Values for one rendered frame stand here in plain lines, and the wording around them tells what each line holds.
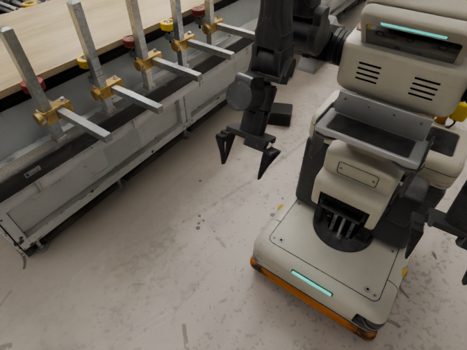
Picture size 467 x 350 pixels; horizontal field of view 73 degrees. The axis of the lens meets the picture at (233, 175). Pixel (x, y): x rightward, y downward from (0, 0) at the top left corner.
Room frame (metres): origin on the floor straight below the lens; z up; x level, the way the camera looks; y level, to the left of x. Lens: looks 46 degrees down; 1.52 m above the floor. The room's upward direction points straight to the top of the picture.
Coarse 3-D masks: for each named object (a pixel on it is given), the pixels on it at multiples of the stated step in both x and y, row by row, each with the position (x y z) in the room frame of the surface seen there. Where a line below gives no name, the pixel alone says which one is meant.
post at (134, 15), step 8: (128, 0) 1.39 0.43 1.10; (136, 0) 1.41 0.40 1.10; (128, 8) 1.40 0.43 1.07; (136, 8) 1.40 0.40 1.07; (136, 16) 1.39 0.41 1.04; (136, 24) 1.38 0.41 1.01; (136, 32) 1.38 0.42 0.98; (136, 40) 1.39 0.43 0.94; (144, 40) 1.40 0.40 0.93; (136, 48) 1.40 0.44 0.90; (144, 48) 1.40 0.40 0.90; (144, 56) 1.39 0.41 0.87; (144, 72) 1.39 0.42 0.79; (144, 80) 1.40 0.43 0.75; (152, 80) 1.40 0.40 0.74
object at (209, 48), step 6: (168, 36) 1.69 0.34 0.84; (192, 42) 1.59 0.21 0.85; (198, 42) 1.59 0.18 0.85; (198, 48) 1.57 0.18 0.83; (204, 48) 1.55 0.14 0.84; (210, 48) 1.53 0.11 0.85; (216, 48) 1.52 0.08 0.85; (216, 54) 1.51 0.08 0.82; (222, 54) 1.48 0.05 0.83; (228, 54) 1.47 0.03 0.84; (234, 54) 1.48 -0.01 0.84
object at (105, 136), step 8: (64, 112) 0.99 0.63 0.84; (72, 112) 0.99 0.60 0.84; (72, 120) 0.95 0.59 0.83; (80, 120) 0.94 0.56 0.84; (80, 128) 0.93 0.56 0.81; (88, 128) 0.89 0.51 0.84; (96, 128) 0.89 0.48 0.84; (96, 136) 0.87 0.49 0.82; (104, 136) 0.85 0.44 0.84; (112, 136) 0.87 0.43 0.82
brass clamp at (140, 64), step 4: (148, 52) 1.46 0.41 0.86; (152, 52) 1.46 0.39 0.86; (156, 52) 1.46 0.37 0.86; (160, 52) 1.46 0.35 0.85; (152, 56) 1.42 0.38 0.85; (156, 56) 1.44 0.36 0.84; (160, 56) 1.46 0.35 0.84; (136, 60) 1.37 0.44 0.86; (140, 60) 1.38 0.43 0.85; (144, 60) 1.38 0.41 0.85; (148, 60) 1.39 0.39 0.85; (136, 64) 1.37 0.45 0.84; (140, 64) 1.36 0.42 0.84; (144, 64) 1.37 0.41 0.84; (148, 64) 1.39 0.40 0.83; (152, 64) 1.41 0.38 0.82; (136, 68) 1.37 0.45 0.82; (140, 68) 1.36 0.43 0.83; (144, 68) 1.36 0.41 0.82; (148, 68) 1.39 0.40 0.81
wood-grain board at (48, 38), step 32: (64, 0) 2.07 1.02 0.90; (96, 0) 2.07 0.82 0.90; (160, 0) 2.07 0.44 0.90; (192, 0) 2.07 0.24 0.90; (32, 32) 1.58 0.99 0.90; (64, 32) 1.58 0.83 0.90; (96, 32) 1.58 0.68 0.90; (128, 32) 1.58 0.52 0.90; (0, 64) 1.25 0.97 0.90; (32, 64) 1.25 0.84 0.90; (64, 64) 1.25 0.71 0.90; (0, 96) 1.03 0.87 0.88
